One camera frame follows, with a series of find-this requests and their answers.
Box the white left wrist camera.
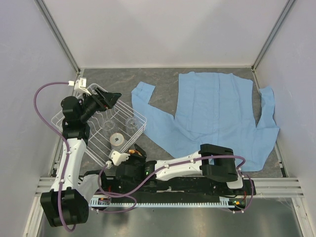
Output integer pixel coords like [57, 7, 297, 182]
[68, 77, 92, 95]

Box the clear drinking glass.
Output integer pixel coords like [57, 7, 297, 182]
[109, 132, 125, 151]

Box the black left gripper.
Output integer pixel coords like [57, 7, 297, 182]
[79, 86, 121, 122]

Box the light blue cable duct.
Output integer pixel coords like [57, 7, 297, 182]
[89, 195, 231, 208]

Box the clear glass with base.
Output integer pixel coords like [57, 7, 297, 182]
[125, 117, 139, 136]

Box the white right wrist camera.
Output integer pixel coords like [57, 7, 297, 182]
[105, 150, 130, 169]

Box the small black square frame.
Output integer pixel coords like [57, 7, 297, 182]
[127, 144, 147, 160]

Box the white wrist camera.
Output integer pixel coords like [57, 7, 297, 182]
[105, 150, 130, 169]
[68, 77, 92, 95]

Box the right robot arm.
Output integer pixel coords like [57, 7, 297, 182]
[110, 144, 245, 195]

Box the white wire dish rack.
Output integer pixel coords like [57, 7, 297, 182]
[51, 83, 148, 166]

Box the light blue button shirt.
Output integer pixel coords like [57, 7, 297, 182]
[131, 72, 279, 172]

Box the aluminium frame rail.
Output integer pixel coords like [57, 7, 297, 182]
[23, 176, 62, 237]

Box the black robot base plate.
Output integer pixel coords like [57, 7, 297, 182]
[98, 175, 259, 204]

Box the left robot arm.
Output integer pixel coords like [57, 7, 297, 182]
[40, 87, 121, 232]

